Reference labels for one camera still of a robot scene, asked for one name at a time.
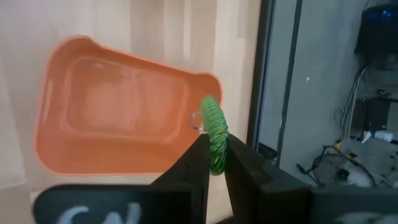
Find white cable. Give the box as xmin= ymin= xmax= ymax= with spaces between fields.
xmin=347 ymin=67 xmax=368 ymax=153

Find green spring keychain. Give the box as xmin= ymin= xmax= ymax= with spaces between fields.
xmin=190 ymin=95 xmax=230 ymax=177

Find black device with blue light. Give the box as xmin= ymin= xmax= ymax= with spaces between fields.
xmin=354 ymin=2 xmax=398 ymax=60

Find orange plastic bin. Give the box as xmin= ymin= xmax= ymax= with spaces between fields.
xmin=34 ymin=34 xmax=223 ymax=177

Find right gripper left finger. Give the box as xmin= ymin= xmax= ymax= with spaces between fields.
xmin=150 ymin=133 xmax=212 ymax=224

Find black box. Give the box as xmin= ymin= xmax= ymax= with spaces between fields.
xmin=354 ymin=98 xmax=391 ymax=138

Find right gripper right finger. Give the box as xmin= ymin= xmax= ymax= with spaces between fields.
xmin=223 ymin=133 xmax=312 ymax=224

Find white plastic bottle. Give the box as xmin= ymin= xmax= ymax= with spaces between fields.
xmin=361 ymin=129 xmax=395 ymax=144

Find tangled black cables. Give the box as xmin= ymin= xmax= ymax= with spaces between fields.
xmin=295 ymin=143 xmax=377 ymax=188

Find black metal frame bar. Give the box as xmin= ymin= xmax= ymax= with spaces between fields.
xmin=275 ymin=0 xmax=304 ymax=165
xmin=247 ymin=0 xmax=277 ymax=153

